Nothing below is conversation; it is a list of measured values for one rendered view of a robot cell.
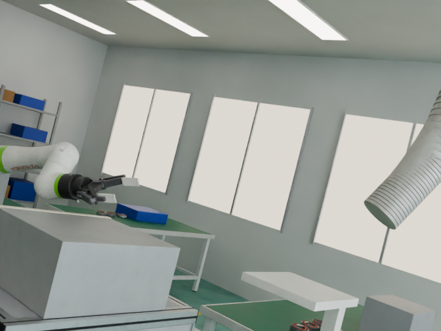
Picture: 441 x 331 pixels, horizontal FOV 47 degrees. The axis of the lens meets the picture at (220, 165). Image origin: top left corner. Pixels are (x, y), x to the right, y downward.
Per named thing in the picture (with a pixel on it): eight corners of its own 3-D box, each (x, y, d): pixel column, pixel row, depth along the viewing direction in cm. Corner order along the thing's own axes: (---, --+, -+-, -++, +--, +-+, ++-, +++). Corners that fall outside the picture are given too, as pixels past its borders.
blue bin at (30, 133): (9, 134, 834) (12, 123, 834) (32, 138, 866) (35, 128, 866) (21, 137, 807) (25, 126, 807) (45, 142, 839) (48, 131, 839)
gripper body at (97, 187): (88, 191, 187) (108, 192, 183) (73, 201, 180) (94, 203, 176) (84, 173, 185) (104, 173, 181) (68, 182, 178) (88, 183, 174)
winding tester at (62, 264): (-24, 270, 153) (-7, 203, 153) (94, 270, 186) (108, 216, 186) (42, 319, 127) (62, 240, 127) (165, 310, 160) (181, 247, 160)
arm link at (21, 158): (17, 178, 213) (-3, 163, 205) (29, 155, 218) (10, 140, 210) (77, 176, 193) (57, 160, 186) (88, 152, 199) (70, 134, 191)
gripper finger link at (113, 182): (94, 192, 181) (94, 191, 182) (125, 185, 183) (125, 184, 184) (92, 182, 179) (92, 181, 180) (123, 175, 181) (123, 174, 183)
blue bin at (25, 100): (6, 101, 821) (8, 92, 821) (30, 108, 853) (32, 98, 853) (19, 104, 793) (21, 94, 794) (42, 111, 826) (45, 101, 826)
